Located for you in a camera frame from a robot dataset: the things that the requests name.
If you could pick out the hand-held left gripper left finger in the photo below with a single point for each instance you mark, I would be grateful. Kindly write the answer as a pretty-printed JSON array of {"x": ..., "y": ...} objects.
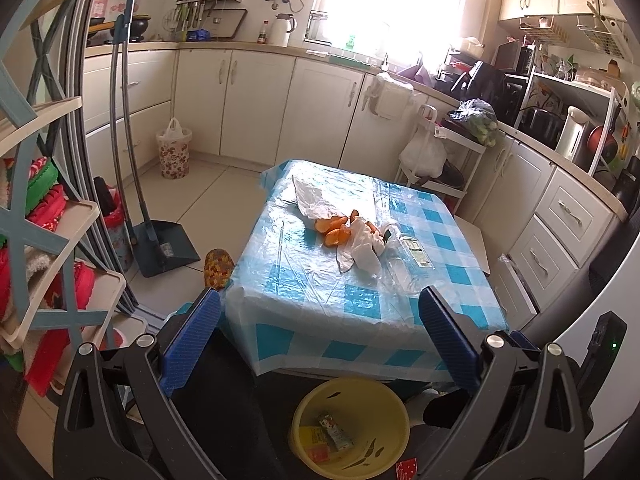
[{"x": 192, "y": 340}]

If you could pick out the yellow red packet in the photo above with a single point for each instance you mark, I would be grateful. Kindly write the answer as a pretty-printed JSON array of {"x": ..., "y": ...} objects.
[{"x": 312, "y": 442}]

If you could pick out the yellow plastic bin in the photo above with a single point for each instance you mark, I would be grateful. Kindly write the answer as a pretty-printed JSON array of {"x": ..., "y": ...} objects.
[{"x": 350, "y": 400}]

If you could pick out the cream flat board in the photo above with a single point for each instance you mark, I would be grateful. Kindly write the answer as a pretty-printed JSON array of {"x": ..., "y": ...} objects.
[{"x": 477, "y": 245}]

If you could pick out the black cooking pot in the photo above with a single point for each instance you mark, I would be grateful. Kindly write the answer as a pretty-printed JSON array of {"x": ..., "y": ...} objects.
[{"x": 542, "y": 127}]

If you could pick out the translucent white plastic bag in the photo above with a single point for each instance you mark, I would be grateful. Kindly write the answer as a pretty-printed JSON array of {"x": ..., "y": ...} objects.
[{"x": 310, "y": 197}]

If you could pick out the white paper napkin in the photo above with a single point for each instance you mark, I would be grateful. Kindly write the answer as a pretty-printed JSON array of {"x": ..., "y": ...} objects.
[{"x": 360, "y": 262}]

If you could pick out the red plastic bag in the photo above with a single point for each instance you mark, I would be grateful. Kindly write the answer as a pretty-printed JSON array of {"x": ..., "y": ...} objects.
[{"x": 114, "y": 215}]

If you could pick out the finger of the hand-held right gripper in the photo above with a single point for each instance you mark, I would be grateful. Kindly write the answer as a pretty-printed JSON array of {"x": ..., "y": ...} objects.
[{"x": 524, "y": 341}]

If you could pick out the blue packet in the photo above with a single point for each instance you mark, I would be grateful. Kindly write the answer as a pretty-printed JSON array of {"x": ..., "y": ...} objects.
[{"x": 198, "y": 35}]

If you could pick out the white counter shelf rack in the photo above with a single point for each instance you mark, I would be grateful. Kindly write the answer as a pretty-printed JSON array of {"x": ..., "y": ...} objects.
[{"x": 612, "y": 105}]

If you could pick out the bright kitchen window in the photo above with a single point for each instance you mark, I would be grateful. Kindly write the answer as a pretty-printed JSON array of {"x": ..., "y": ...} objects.
[{"x": 395, "y": 5}]

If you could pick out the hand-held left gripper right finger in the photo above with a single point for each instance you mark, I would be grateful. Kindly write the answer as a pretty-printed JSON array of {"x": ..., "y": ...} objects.
[{"x": 450, "y": 340}]

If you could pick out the dark teal dustpan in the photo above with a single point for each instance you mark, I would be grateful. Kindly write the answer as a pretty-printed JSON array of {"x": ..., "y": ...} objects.
[{"x": 170, "y": 245}]

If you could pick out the white electric kettle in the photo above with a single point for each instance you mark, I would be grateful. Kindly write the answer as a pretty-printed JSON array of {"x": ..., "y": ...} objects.
[{"x": 572, "y": 135}]

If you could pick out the white paper tag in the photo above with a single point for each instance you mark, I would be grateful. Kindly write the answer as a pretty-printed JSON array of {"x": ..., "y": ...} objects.
[{"x": 440, "y": 132}]

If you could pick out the clear plastic bottle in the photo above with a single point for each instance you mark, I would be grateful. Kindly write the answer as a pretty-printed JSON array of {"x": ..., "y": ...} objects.
[{"x": 407, "y": 255}]

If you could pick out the bulging white plastic bag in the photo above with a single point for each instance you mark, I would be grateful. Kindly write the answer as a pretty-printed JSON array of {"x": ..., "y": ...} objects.
[{"x": 424, "y": 155}]

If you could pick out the cream kitchen door cabinets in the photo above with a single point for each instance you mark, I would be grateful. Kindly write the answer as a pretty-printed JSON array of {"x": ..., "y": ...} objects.
[{"x": 310, "y": 105}]

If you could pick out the red pan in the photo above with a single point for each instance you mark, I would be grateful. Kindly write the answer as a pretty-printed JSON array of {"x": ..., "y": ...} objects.
[{"x": 602, "y": 142}]

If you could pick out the silver toaster oven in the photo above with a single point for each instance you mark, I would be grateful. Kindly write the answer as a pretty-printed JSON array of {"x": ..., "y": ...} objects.
[{"x": 512, "y": 56}]

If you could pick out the orange peel piece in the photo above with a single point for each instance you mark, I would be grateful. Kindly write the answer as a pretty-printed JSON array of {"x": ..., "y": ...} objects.
[
  {"x": 330, "y": 224},
  {"x": 371, "y": 227},
  {"x": 353, "y": 216},
  {"x": 337, "y": 239}
]

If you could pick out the bag of green vegetables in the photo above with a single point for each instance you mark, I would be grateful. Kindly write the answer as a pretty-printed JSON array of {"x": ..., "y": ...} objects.
[{"x": 475, "y": 120}]

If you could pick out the blue white milk carton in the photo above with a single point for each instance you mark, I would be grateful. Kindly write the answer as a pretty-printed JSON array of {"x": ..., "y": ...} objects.
[{"x": 336, "y": 432}]

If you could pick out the floral waste bin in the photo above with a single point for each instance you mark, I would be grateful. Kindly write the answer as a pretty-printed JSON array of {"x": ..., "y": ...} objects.
[{"x": 174, "y": 155}]

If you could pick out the red green slipper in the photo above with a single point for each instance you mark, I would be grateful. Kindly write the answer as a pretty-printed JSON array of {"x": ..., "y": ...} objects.
[{"x": 45, "y": 175}]

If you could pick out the white tissue wad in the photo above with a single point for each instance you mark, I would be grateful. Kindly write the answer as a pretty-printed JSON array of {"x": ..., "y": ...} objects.
[{"x": 367, "y": 237}]

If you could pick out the white trolley rack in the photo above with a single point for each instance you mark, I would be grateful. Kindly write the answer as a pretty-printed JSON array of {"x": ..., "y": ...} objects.
[{"x": 475, "y": 170}]

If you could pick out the cream drawer and door cabinet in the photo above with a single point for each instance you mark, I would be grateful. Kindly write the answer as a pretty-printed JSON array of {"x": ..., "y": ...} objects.
[{"x": 560, "y": 220}]

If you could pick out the red paper packet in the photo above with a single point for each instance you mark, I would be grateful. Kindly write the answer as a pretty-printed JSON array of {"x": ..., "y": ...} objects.
[{"x": 406, "y": 469}]

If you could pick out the kitchen utensil rack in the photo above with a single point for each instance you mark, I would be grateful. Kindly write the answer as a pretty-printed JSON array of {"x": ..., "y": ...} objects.
[{"x": 192, "y": 10}]

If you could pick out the white teal shoe rack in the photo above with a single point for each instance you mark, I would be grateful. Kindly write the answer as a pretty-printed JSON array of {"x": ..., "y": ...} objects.
[{"x": 50, "y": 110}]

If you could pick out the dark shallow pan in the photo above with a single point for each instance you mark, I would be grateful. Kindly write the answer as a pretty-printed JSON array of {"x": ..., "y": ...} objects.
[{"x": 445, "y": 175}]

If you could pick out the black pouch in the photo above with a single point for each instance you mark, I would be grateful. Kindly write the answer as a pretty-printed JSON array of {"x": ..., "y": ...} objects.
[{"x": 104, "y": 195}]

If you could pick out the cream kitchen drawer cabinet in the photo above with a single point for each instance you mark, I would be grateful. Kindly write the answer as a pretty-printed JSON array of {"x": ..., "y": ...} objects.
[{"x": 145, "y": 85}]

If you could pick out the white thermos jug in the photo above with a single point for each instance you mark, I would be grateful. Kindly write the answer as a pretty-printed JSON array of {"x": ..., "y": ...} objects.
[{"x": 282, "y": 30}]

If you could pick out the dark baking tray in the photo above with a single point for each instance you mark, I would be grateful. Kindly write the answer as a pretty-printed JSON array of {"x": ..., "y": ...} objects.
[{"x": 230, "y": 25}]

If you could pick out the white hanging cabinet bin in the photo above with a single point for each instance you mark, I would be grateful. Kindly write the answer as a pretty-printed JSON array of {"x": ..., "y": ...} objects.
[{"x": 392, "y": 97}]

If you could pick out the person's black pants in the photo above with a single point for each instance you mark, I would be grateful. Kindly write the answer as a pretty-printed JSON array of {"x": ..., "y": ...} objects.
[{"x": 225, "y": 410}]

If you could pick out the blue checked tablecloth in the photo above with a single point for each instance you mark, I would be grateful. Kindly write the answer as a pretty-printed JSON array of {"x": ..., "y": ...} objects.
[
  {"x": 350, "y": 305},
  {"x": 295, "y": 255}
]

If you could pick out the patterned slipper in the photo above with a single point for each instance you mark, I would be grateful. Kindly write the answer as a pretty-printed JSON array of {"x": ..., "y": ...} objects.
[{"x": 219, "y": 267}]

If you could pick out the black bulky appliance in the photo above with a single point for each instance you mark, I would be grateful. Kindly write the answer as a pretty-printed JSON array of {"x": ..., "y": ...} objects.
[{"x": 482, "y": 85}]

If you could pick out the blue floral bucket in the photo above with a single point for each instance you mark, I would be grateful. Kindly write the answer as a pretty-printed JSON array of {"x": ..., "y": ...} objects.
[{"x": 120, "y": 250}]

